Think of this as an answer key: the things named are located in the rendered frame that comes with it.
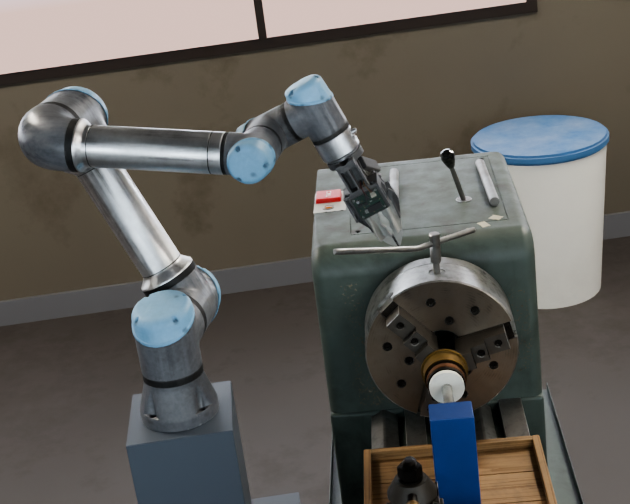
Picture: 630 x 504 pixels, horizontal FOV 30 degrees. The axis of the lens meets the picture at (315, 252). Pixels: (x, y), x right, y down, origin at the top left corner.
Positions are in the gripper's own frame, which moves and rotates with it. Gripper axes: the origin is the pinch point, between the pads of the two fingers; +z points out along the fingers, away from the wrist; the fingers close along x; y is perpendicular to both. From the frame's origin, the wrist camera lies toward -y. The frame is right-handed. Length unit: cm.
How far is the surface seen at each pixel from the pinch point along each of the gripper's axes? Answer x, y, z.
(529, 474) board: 1, 10, 53
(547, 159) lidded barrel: 28, -239, 87
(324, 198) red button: -19, -56, 3
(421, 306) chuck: -3.8, -8.4, 18.7
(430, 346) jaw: -5.0, -0.6, 23.8
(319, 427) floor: -87, -164, 112
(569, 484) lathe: 0, -36, 90
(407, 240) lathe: -2.6, -27.9, 11.9
